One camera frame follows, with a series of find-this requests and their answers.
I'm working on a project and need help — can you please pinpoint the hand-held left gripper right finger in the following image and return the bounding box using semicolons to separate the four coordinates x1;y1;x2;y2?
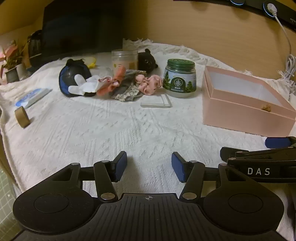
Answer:
171;152;243;201

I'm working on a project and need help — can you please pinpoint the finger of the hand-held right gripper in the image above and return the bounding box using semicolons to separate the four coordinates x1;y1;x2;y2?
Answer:
220;146;296;184
265;136;296;149

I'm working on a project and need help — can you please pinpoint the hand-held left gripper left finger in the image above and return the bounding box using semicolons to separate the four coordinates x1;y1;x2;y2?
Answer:
51;151;128;203

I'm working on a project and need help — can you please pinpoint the pink cardboard box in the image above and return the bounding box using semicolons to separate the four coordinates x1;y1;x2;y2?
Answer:
202;65;296;138

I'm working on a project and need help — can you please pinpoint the grey floral cloth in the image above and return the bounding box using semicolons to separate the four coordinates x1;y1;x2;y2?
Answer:
110;70;147;102

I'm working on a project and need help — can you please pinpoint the pink cloth scrunchie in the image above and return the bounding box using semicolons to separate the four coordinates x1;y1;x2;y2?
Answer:
135;74;163;95

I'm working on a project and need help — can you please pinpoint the white sock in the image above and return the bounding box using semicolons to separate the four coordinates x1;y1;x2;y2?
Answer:
74;75;111;89
68;82;102;96

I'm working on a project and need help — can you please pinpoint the orange-pink sock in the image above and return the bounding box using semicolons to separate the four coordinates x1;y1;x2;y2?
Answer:
97;67;126;97

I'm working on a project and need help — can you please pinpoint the clear square plastic box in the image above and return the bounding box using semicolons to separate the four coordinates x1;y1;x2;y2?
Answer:
140;94;173;108

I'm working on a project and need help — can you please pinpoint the green-lid glass jar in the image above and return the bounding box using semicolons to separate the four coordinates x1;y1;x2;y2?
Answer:
163;59;197;98

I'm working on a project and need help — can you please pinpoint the beige-lid plastic jar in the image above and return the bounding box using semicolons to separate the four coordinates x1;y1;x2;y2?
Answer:
111;49;139;76

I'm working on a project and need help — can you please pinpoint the black plush cat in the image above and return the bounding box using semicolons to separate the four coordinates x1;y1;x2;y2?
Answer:
137;49;159;71

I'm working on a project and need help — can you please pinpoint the brown tape roll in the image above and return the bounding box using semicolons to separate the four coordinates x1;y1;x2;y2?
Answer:
14;107;31;128

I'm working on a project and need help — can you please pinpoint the blue and white tissue pack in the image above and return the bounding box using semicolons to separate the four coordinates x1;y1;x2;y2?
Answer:
16;88;52;109

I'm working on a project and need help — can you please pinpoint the green cutting mat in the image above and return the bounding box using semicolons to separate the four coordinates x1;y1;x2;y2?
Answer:
0;162;21;234

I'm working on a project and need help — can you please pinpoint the black power strip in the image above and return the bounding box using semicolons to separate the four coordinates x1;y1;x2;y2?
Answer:
173;0;296;27

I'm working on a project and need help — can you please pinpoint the black monitor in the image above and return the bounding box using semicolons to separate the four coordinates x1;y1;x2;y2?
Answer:
41;1;125;61

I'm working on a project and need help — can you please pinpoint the dark container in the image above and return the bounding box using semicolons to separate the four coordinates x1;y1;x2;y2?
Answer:
28;30;43;67

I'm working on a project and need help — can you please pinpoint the potted pink-leaf plant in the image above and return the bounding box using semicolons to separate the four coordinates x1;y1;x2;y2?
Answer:
0;39;31;84

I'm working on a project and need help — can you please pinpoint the white power cable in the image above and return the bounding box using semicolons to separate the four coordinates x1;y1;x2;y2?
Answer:
266;2;296;80

